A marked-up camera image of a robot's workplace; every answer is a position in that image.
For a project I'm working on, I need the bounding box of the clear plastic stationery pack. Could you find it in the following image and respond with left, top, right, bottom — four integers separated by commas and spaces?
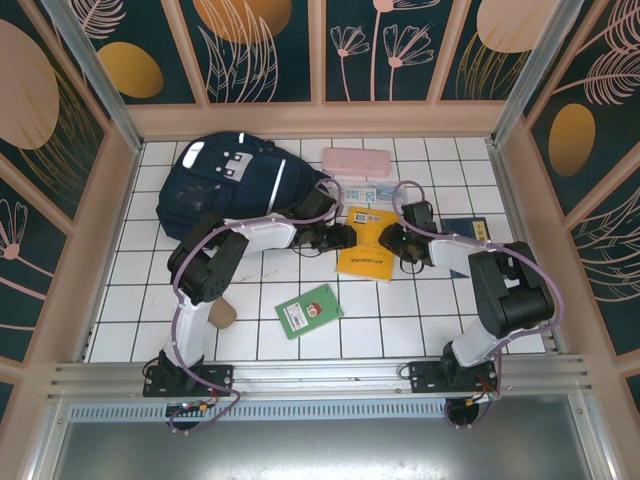
341, 182, 416, 205

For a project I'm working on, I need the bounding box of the navy book with yellow label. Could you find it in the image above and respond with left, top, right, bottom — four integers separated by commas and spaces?
439, 217, 489, 280

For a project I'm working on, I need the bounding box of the pink pencil case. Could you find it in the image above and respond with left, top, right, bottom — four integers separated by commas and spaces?
321, 147, 391, 179

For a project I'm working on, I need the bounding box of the green notebook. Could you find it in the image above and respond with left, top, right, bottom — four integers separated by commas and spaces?
274, 283, 345, 341

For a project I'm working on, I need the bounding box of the navy blue backpack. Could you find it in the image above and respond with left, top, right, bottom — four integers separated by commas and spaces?
155, 131, 334, 242

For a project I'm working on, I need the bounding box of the tan fabric pouch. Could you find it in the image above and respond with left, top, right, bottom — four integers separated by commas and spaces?
208, 297, 237, 330

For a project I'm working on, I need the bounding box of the grey metal sheet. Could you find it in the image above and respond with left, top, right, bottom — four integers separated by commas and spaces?
29, 419, 619, 480

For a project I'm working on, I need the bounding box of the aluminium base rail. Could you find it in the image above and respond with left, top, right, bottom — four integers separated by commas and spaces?
47, 353, 594, 404

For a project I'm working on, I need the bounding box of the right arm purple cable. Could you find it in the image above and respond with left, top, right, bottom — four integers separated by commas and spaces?
392, 180, 566, 431

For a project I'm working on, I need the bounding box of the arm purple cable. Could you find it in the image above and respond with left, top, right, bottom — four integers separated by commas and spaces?
392, 180, 566, 431
167, 178, 347, 436

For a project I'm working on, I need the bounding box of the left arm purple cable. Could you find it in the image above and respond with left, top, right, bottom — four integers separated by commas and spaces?
167, 178, 347, 436

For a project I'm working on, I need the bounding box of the slotted grey cable duct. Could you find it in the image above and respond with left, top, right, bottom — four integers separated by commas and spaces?
67, 402, 584, 424

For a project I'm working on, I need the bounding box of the aluminium frame post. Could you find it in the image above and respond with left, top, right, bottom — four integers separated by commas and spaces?
39, 0, 145, 154
491, 0, 586, 147

